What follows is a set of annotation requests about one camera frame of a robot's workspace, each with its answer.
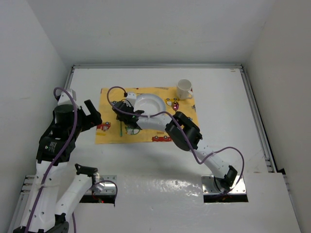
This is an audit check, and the yellow car print placemat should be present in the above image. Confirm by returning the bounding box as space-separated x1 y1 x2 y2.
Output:
95 87 198 144

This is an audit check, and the white round plate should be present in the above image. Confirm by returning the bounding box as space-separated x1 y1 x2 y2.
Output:
134 94 166 115

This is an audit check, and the iridescent metal spoon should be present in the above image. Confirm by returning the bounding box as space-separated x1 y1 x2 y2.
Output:
172 101 179 112

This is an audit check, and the white mug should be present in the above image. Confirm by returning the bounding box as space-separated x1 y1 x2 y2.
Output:
176 79 193 100

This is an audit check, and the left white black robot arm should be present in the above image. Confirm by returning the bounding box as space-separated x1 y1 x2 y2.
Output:
13 100 102 233

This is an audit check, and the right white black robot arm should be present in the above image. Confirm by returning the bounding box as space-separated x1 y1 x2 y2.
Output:
111 100 238 193

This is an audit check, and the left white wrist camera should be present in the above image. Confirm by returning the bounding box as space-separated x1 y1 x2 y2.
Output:
57 89 76 106

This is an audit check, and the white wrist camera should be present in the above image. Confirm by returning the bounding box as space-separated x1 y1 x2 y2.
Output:
125 92 137 106
57 89 76 106

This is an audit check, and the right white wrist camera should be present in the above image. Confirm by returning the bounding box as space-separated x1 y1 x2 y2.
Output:
125 92 137 106

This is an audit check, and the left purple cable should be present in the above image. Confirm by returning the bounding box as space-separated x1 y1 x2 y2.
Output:
23 86 118 233

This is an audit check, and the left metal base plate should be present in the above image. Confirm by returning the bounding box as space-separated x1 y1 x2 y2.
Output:
91 175 117 195

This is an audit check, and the metal base plate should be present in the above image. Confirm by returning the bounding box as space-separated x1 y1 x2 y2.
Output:
91 175 117 195
201 175 247 195

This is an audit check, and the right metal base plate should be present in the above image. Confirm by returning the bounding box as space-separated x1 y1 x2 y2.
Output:
201 175 247 195

